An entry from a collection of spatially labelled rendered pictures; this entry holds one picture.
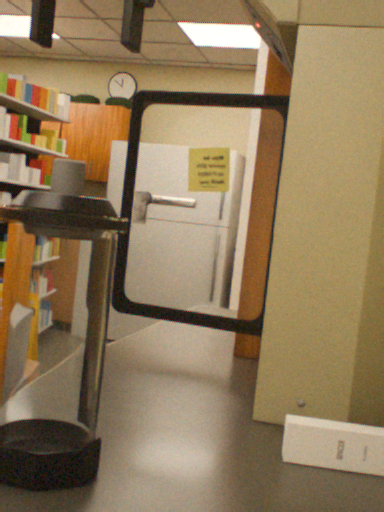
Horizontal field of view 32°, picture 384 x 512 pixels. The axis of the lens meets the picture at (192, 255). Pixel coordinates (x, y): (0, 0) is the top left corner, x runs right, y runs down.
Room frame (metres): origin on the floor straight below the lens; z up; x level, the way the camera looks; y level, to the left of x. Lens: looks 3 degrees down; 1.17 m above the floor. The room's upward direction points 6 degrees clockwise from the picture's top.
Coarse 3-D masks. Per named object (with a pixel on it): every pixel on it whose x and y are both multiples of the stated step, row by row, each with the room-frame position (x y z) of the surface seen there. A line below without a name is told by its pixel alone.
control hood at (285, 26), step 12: (240, 0) 0.98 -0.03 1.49; (252, 0) 0.85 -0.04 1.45; (264, 0) 0.80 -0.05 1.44; (276, 0) 0.80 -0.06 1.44; (288, 0) 0.80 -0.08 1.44; (300, 0) 0.80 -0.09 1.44; (264, 12) 0.83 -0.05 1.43; (276, 12) 0.80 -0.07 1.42; (288, 12) 0.80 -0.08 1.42; (252, 24) 1.08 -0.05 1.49; (276, 24) 0.81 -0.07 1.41; (288, 24) 0.80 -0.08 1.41; (288, 36) 0.85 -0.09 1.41; (288, 48) 0.90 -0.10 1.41; (288, 60) 0.98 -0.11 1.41
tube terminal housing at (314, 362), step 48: (336, 0) 0.79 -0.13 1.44; (336, 48) 0.78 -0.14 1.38; (336, 96) 0.78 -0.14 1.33; (288, 144) 0.79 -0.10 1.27; (336, 144) 0.78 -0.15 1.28; (288, 192) 0.79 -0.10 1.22; (336, 192) 0.78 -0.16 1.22; (288, 240) 0.79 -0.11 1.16; (336, 240) 0.78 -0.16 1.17; (288, 288) 0.79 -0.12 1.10; (336, 288) 0.78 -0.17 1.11; (288, 336) 0.79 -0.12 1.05; (336, 336) 0.77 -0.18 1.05; (288, 384) 0.79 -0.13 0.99; (336, 384) 0.77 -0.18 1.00
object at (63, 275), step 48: (48, 240) 0.53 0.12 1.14; (96, 240) 0.55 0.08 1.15; (48, 288) 0.53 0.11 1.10; (96, 288) 0.55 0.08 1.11; (0, 336) 0.55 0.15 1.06; (48, 336) 0.53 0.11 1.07; (96, 336) 0.56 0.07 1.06; (0, 384) 0.55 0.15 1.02; (48, 384) 0.53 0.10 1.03; (96, 384) 0.56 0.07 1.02; (0, 432) 0.54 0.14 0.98; (48, 432) 0.53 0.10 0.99
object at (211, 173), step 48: (144, 144) 1.20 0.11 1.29; (192, 144) 1.16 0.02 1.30; (240, 144) 1.13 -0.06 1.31; (192, 192) 1.16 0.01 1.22; (240, 192) 1.13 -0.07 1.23; (144, 240) 1.19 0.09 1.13; (192, 240) 1.16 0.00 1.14; (240, 240) 1.13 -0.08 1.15; (144, 288) 1.18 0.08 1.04; (192, 288) 1.15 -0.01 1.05; (240, 288) 1.12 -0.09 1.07
